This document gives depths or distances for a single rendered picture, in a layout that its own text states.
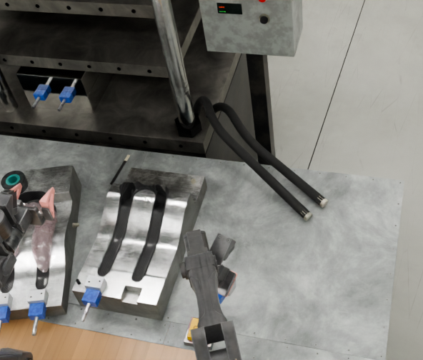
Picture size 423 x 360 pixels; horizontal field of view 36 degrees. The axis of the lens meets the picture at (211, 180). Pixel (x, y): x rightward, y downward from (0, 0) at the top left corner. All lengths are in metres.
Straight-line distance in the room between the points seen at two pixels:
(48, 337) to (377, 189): 1.10
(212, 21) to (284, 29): 0.23
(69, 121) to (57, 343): 0.94
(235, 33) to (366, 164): 1.33
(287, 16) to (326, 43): 1.88
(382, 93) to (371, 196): 1.57
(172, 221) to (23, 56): 0.91
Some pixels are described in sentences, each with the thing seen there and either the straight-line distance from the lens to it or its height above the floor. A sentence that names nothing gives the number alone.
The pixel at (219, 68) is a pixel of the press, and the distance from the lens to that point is 2.63.
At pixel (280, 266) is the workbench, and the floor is 0.80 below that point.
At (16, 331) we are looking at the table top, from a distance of 2.07.
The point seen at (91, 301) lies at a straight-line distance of 1.90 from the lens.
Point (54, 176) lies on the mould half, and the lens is 2.22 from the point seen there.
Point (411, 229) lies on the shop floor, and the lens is 3.07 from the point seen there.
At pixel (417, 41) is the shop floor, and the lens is 3.99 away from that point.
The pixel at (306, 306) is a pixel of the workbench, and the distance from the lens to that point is 1.92.
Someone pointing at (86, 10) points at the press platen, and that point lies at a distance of 2.25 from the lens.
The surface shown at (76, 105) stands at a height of 0.82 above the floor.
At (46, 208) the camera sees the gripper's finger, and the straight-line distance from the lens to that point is 1.73.
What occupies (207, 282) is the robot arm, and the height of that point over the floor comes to 1.23.
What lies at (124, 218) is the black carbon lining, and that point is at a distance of 2.04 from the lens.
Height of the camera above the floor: 2.47
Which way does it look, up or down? 49 degrees down
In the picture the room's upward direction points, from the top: 11 degrees counter-clockwise
